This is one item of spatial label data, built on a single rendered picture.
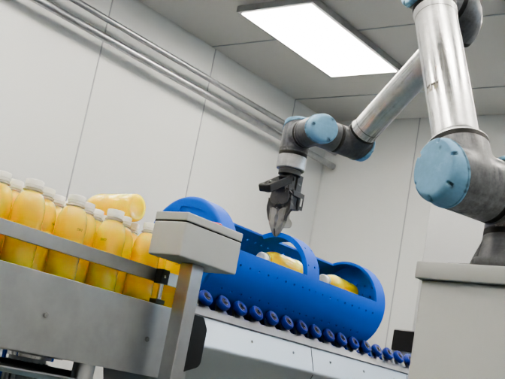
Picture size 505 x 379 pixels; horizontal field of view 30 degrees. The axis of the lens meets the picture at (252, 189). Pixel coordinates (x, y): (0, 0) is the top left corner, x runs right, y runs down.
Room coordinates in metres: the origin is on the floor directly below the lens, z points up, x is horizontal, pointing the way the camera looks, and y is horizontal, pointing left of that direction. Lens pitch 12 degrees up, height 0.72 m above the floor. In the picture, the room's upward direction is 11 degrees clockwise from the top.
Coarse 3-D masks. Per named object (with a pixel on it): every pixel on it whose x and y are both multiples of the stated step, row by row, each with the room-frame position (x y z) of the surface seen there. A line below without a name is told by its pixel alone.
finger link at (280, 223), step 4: (284, 208) 2.82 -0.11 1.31; (280, 212) 2.83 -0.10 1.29; (284, 212) 2.82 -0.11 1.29; (280, 216) 2.83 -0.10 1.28; (288, 216) 2.85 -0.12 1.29; (280, 220) 2.83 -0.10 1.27; (284, 220) 2.82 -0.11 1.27; (288, 220) 2.85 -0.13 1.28; (280, 224) 2.83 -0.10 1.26; (284, 224) 2.83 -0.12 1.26; (288, 224) 2.86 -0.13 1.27; (276, 228) 2.84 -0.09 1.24; (280, 228) 2.83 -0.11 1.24; (276, 232) 2.84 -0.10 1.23; (276, 236) 2.85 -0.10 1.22
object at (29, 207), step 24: (0, 192) 1.89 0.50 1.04; (24, 192) 1.92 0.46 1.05; (0, 216) 1.90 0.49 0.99; (24, 216) 1.91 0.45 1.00; (48, 216) 1.99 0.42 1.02; (72, 216) 2.00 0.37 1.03; (0, 240) 1.91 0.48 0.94; (72, 240) 2.01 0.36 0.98; (96, 240) 2.11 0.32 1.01; (120, 240) 2.11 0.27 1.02; (24, 264) 1.92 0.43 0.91; (48, 264) 2.01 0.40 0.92; (72, 264) 2.01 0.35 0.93; (96, 264) 2.10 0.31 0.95
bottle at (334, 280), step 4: (328, 276) 3.07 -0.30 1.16; (332, 276) 3.07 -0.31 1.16; (336, 276) 3.09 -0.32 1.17; (332, 280) 3.07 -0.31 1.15; (336, 280) 3.07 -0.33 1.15; (340, 280) 3.09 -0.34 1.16; (344, 280) 3.12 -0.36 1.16; (332, 284) 3.07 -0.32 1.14; (336, 284) 3.07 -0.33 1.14; (340, 284) 3.08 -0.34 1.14; (344, 284) 3.11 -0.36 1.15; (348, 284) 3.13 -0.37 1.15; (352, 284) 3.16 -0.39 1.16; (344, 288) 3.11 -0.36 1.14; (348, 288) 3.12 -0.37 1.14; (352, 288) 3.15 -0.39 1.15; (356, 288) 3.17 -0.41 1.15; (352, 292) 3.15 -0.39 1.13; (356, 292) 3.16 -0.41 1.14
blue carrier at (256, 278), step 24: (216, 216) 2.47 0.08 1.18; (264, 240) 2.91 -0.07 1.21; (288, 240) 2.82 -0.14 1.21; (240, 264) 2.53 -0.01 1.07; (264, 264) 2.60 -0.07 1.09; (312, 264) 2.79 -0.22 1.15; (336, 264) 3.19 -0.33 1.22; (216, 288) 2.52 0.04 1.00; (240, 288) 2.57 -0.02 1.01; (264, 288) 2.63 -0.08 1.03; (288, 288) 2.71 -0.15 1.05; (312, 288) 2.79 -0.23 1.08; (336, 288) 2.88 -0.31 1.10; (360, 288) 3.18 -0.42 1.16; (264, 312) 2.73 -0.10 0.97; (288, 312) 2.78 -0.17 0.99; (312, 312) 2.85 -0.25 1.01; (336, 312) 2.92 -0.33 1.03; (360, 312) 3.01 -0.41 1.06; (360, 336) 3.10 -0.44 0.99
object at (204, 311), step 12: (204, 312) 2.48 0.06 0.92; (216, 312) 2.53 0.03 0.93; (240, 324) 2.59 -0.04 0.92; (252, 324) 2.65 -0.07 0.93; (276, 336) 2.72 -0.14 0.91; (288, 336) 2.77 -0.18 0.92; (300, 336) 2.83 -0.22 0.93; (312, 336) 2.90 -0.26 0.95; (324, 348) 2.91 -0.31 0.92; (336, 348) 2.98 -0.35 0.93; (348, 348) 3.06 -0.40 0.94; (360, 348) 3.12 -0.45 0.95; (360, 360) 3.08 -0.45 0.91; (372, 360) 3.14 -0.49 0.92; (384, 360) 3.22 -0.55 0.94; (408, 372) 3.33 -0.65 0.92
